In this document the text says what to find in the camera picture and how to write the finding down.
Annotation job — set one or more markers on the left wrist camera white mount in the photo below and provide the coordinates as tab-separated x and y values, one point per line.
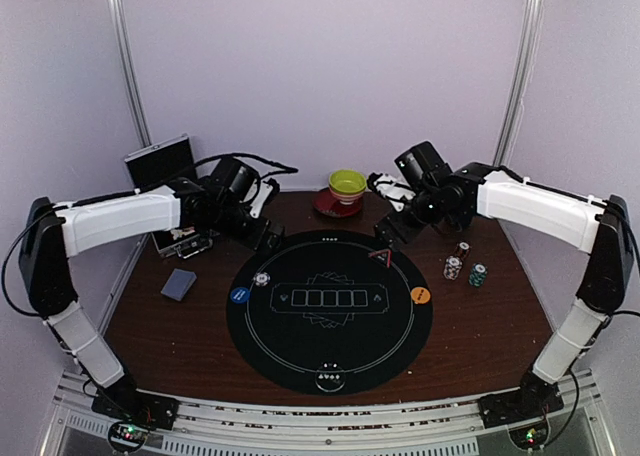
265	192

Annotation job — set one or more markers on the right aluminium corner post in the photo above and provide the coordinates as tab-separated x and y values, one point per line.
524	64

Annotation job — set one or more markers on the green chip stack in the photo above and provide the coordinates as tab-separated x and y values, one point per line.
478	275

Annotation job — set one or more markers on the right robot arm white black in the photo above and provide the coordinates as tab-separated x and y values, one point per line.
593	237

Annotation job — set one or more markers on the blue round blind button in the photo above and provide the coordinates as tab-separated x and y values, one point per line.
240	295

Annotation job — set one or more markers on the orange round blind button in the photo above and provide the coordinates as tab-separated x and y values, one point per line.
420	295

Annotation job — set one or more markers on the white blue chip stack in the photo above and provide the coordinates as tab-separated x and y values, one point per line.
452	268

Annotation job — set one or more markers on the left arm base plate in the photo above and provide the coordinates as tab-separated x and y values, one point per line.
142	409

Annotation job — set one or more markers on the aluminium corner post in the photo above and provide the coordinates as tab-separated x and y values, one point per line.
116	8
524	64

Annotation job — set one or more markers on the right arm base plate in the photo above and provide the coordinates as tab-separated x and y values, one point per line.
498	409

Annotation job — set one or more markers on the aluminium poker case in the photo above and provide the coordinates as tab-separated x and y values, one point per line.
150	165

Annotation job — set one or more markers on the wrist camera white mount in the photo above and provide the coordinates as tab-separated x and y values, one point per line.
391	189
265	192

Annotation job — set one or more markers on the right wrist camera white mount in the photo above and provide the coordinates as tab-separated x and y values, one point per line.
391	189

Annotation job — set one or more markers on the round black poker mat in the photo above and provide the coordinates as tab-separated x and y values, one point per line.
331	321

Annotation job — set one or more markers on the red plate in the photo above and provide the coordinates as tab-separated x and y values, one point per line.
326	204

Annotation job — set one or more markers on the green striped bowl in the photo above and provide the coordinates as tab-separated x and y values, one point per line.
347	186

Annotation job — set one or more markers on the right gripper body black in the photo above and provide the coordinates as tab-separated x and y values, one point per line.
426	211

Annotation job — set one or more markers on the red black triangle dealer marker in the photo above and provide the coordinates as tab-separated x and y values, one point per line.
383	257

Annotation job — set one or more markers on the left aluminium corner post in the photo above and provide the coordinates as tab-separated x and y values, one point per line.
116	8

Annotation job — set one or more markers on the aluminium front rail frame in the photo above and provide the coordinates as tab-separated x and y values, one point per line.
451	426

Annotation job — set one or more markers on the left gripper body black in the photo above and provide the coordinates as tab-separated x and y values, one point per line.
228	222

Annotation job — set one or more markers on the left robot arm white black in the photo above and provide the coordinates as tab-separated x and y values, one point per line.
55	233

